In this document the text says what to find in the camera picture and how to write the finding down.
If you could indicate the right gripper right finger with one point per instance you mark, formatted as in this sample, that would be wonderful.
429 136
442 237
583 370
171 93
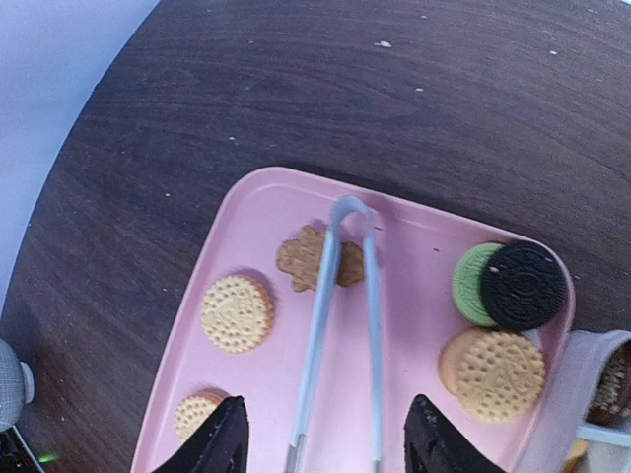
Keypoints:
433 444

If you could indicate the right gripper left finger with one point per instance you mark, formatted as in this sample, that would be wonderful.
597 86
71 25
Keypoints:
214 431

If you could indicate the chocolate swirl cookie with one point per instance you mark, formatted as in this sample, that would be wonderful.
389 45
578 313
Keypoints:
611 403

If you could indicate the brown leaf shaped cookie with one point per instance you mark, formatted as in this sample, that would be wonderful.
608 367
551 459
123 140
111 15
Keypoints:
300 257

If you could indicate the round tan cookie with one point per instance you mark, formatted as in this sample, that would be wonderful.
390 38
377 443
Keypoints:
499 377

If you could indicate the white divided cookie tin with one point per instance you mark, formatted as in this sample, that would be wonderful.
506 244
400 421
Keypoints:
569 399

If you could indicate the green round cookie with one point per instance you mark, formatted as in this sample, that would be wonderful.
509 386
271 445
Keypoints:
466 283

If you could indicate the black sandwich cookie top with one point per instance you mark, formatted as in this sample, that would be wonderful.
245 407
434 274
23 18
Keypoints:
522 286

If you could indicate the pink plastic tray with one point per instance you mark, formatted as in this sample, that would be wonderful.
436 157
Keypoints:
418 248

